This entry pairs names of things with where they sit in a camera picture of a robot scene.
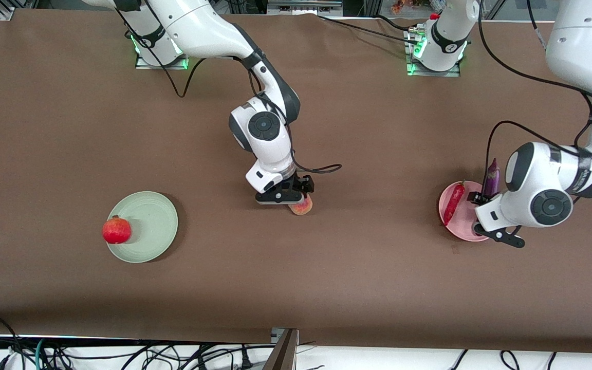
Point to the metal bracket post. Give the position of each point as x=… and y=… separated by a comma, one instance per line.
x=283, y=354

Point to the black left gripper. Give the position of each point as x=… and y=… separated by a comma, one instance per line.
x=477, y=197

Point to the pale green round plate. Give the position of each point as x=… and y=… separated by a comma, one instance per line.
x=152, y=226

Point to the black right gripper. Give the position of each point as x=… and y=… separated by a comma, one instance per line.
x=303, y=183

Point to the long purple eggplant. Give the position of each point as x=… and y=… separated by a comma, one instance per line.
x=492, y=180

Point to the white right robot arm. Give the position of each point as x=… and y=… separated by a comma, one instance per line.
x=265, y=128

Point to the aluminium frame corner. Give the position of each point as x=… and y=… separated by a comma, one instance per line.
x=5, y=14

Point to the red pomegranate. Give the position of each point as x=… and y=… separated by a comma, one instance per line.
x=116, y=230

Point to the table cover cloth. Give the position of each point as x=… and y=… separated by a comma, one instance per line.
x=275, y=282

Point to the pink round plate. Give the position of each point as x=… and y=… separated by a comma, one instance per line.
x=460, y=226

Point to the grey device behind table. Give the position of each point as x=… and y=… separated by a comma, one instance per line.
x=303, y=7

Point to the peach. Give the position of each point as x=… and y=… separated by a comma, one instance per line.
x=302, y=208

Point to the red chili pepper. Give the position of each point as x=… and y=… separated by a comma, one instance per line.
x=453, y=203

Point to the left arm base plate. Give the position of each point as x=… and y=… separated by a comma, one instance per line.
x=429, y=73

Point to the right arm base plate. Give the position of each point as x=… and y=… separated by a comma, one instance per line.
x=144, y=65

